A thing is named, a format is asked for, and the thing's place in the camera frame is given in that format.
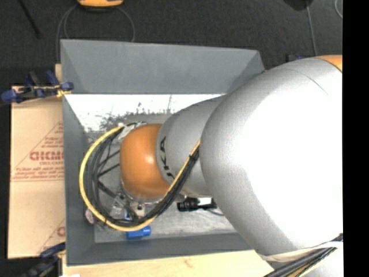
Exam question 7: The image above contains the blue plastic cylinder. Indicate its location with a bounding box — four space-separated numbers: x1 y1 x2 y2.
125 226 152 240

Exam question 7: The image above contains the pale pink clear object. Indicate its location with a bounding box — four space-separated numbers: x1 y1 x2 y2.
84 208 97 225

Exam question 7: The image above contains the brown cardboard board red print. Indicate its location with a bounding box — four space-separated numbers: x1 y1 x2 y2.
6 63 67 260

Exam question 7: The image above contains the grey metal bin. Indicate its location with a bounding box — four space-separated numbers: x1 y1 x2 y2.
59 39 275 267

